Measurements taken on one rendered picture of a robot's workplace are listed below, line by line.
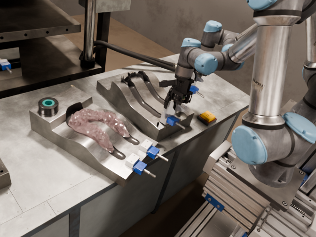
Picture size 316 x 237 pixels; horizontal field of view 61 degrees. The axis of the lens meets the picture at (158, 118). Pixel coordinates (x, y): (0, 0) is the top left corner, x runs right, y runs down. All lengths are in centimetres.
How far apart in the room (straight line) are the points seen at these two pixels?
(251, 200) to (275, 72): 50
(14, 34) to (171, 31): 281
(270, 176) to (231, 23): 279
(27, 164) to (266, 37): 94
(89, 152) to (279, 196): 70
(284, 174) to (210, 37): 70
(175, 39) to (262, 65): 332
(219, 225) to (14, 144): 127
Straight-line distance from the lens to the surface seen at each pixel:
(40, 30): 162
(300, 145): 90
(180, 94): 115
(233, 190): 108
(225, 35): 135
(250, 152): 80
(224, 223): 189
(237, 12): 354
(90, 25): 167
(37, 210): 105
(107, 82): 153
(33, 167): 116
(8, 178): 110
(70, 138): 114
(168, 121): 124
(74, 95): 132
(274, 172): 97
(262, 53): 78
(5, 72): 165
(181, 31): 397
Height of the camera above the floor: 169
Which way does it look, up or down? 38 degrees down
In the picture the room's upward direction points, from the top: 15 degrees clockwise
